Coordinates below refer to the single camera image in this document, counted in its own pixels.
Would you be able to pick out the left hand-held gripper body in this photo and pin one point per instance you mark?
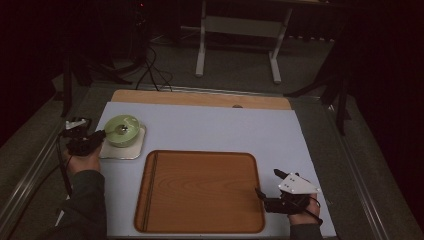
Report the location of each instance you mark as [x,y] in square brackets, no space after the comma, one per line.
[80,143]

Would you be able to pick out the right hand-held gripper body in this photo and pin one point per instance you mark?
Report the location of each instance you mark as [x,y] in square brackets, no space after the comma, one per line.
[288,203]

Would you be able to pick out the metal spoon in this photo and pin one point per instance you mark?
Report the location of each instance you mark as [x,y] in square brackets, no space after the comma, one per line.
[122,129]

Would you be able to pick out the green bowl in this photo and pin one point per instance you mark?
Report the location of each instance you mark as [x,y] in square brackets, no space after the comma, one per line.
[131,138]

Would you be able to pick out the white square plate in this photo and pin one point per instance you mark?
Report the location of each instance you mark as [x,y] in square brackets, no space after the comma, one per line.
[133,150]

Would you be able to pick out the brown wooden tray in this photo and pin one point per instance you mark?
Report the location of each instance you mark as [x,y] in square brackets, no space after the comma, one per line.
[206,193]

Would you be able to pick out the person's left hand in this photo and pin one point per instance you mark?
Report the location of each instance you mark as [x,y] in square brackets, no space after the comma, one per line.
[83,163]

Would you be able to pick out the person's right hand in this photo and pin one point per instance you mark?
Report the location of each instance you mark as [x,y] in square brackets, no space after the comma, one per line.
[304,217]

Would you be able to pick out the black tripod stand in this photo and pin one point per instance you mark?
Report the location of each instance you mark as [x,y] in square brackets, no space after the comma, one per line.
[66,86]

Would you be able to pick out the white table mat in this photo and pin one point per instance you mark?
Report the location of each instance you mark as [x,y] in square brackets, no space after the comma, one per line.
[206,130]

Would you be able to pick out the black stand with angled legs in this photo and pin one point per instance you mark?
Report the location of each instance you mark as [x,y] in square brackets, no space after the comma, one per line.
[341,100]

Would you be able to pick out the dark device with red light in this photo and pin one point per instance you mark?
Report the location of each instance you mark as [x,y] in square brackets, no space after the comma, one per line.
[140,30]

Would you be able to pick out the long metal floor rail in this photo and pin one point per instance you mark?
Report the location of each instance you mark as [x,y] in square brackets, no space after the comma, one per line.
[30,176]
[360,173]

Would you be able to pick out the white metal table frame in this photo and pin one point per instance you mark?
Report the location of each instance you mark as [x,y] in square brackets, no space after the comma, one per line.
[240,26]

